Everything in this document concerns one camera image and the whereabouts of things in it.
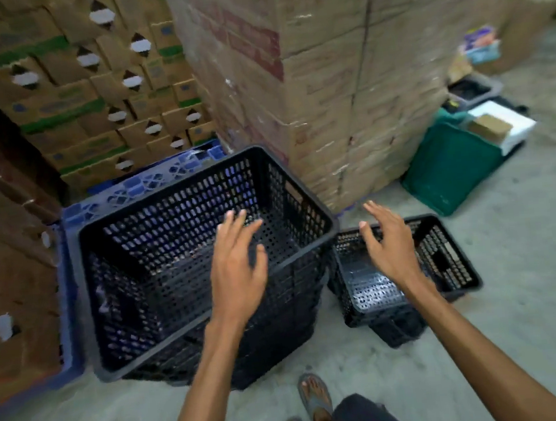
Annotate person's left hand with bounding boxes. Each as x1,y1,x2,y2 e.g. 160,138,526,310
199,207,275,331

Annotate person's right hand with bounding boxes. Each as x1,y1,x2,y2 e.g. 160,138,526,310
357,196,427,301

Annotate person's right forearm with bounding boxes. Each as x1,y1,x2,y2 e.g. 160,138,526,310
402,260,556,421

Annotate person's left forearm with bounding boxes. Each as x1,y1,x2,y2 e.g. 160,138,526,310
149,314,260,421

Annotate large black perforated plastic crate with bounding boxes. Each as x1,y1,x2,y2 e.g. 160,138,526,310
60,138,353,386

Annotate stack of large black crates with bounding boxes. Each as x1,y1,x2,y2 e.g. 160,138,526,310
114,261,346,403

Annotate small black perforated plastic crate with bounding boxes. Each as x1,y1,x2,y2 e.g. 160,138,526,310
365,301,433,352
322,209,487,331

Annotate green plastic bin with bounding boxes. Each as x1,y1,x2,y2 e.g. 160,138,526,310
394,102,510,221

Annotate person's right foot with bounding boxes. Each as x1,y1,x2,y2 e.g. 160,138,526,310
296,371,335,421

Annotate small brown cardboard box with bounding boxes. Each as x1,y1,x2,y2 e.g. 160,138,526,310
465,111,515,149

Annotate wrapped stack of brown cartons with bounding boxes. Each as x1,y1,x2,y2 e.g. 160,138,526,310
164,0,544,228

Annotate person's dark trousers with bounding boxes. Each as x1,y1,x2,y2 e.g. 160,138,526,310
324,387,430,421

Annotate black plastic bin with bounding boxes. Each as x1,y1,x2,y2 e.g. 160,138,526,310
445,71,507,115

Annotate white foam box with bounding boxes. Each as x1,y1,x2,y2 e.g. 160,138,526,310
463,96,540,160

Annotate stack of green-striped cardboard boxes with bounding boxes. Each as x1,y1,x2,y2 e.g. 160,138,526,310
0,0,229,198

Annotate colourful product packets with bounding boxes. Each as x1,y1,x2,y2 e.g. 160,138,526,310
459,25,503,67

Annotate large open cardboard box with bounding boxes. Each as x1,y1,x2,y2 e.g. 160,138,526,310
464,0,556,78

